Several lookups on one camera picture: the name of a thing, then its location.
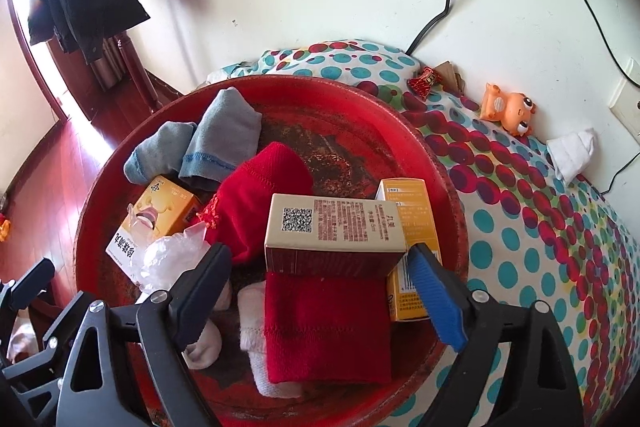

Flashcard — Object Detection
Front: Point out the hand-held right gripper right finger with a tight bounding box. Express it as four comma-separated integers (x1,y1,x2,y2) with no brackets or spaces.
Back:
406,243,586,427

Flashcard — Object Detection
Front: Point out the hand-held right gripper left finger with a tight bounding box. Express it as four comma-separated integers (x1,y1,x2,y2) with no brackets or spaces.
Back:
52,243,233,427

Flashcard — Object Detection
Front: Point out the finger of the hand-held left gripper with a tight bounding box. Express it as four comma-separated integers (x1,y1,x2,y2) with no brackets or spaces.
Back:
0,257,56,313
42,291,96,353

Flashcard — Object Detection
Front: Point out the clear plastic bag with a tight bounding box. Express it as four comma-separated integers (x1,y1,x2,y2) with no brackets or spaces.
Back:
125,202,213,293

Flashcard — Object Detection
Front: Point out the white sock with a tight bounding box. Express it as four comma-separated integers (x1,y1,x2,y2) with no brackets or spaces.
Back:
236,282,306,399
181,279,233,370
546,127,598,184

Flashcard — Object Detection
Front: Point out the yellow cartoon medicine box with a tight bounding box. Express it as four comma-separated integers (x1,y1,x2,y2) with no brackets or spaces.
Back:
375,178,443,323
105,175,203,288

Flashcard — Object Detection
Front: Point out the red sock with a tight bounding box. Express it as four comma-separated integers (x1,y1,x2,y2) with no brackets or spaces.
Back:
197,142,316,265
264,271,393,385

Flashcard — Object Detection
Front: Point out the brown and beige box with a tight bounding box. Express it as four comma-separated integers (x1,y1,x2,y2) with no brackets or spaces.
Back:
263,193,408,279

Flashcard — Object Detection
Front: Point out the small grey-blue sock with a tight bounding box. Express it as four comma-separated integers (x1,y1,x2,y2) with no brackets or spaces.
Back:
124,121,198,185

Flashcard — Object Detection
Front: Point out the grey sock with blue hem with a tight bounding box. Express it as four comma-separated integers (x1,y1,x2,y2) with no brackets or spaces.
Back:
178,88,263,192

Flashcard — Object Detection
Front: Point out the round red tray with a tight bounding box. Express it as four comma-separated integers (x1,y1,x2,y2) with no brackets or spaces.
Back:
75,76,471,427

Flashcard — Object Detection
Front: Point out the polka dot bedsheet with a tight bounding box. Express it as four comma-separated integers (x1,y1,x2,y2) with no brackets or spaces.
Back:
200,39,640,427

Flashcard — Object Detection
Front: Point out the white folded sock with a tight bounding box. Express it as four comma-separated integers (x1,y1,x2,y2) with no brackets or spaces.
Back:
546,127,598,184

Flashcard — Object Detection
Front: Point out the orange plastic toy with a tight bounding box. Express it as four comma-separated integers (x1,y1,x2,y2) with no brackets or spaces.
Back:
480,82,538,136

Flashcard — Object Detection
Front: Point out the red wrapped candy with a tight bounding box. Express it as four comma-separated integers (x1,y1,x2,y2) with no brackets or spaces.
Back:
408,66,441,99

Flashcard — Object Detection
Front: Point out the dark red wooden furniture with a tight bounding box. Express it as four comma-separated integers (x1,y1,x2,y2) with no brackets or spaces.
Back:
87,32,186,128

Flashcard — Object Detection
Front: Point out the brown paper scrap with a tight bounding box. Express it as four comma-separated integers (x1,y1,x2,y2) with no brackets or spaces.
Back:
432,61,466,94

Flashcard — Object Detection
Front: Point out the black adapter cable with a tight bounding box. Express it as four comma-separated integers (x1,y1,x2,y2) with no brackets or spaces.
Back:
600,149,640,196

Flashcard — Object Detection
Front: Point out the white wall socket plate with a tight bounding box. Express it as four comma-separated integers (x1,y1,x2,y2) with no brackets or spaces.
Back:
607,77,640,132

